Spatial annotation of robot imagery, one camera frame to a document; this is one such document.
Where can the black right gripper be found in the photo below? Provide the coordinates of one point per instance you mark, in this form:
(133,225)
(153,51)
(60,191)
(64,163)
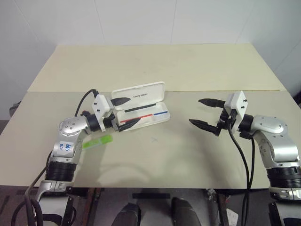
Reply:
(223,121)

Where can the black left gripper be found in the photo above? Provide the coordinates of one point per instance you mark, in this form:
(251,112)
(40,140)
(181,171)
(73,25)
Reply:
(111,122)

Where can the white plastic pencil case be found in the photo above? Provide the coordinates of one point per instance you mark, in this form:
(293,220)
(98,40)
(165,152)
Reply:
(141,94)

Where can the green highlighter marker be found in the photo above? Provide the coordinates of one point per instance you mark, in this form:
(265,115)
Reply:
(101,140)

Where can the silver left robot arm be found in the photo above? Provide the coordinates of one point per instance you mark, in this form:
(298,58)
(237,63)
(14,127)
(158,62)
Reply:
(70,127)

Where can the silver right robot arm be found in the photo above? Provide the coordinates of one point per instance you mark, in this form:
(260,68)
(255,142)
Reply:
(270,127)

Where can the thin black pen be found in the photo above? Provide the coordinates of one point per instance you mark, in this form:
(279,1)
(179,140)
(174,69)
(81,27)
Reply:
(141,107)

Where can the flat black bar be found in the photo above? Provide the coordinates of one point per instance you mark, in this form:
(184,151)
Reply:
(150,196)

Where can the metal table leg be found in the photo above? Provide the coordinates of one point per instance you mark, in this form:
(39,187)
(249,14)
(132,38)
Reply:
(214,207)
(97,207)

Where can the dark rounded shape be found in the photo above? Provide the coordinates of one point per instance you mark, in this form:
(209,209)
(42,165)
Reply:
(184,212)
(128,215)

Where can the white paper tag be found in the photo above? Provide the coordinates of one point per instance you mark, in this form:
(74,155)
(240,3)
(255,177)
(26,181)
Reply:
(232,217)

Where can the dark grey background object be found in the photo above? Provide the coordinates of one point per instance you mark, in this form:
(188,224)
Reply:
(14,109)

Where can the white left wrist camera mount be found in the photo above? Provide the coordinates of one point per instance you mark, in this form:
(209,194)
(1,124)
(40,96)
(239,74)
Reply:
(100,106)

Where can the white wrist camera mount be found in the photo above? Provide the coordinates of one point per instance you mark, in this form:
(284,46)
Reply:
(240,103)
(100,106)

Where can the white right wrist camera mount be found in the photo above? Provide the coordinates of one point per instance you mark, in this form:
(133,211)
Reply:
(240,103)

